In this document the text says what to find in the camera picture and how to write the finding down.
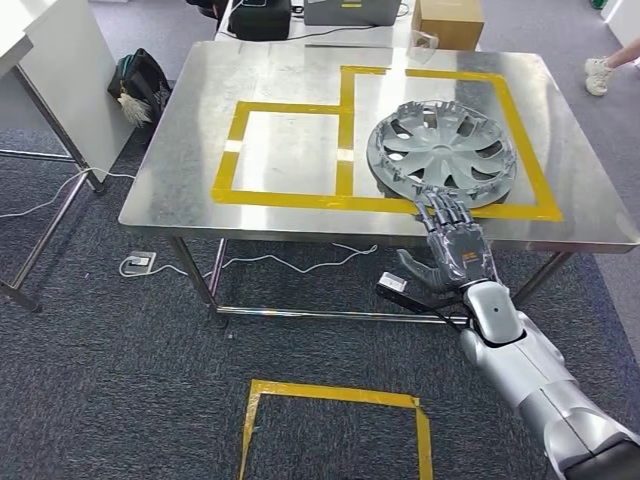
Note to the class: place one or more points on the small yellow tape rectangle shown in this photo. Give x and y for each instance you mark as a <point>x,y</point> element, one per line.
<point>280,197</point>

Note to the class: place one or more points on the black carry case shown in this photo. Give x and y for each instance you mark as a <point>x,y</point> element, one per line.
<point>260,23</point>

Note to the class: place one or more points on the yellow floor tape square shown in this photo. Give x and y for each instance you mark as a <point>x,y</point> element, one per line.
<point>324,392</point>

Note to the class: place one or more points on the black bag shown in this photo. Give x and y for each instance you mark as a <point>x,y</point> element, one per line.
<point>143,83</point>

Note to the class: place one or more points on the steel workbench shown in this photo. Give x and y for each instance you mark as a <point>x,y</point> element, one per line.
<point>200,132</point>

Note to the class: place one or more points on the white desk with metal legs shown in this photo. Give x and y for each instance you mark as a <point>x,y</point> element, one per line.
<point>65,79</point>

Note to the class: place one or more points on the white table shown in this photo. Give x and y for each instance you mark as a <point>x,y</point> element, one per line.
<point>310,36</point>

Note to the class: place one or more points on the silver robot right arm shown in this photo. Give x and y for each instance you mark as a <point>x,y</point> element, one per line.
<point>525,364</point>

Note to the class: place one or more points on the large yellow tape rectangle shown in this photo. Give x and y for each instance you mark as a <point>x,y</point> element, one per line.
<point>530,166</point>

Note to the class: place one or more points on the cardboard box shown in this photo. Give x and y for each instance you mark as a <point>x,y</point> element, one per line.
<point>447,23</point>

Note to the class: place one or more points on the grey laptop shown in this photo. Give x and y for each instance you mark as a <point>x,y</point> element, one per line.
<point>350,12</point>

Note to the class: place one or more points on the grey plastic wheel cover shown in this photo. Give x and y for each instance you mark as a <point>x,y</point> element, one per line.
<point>440,156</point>

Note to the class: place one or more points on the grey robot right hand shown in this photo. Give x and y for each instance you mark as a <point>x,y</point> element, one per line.
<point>460,255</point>

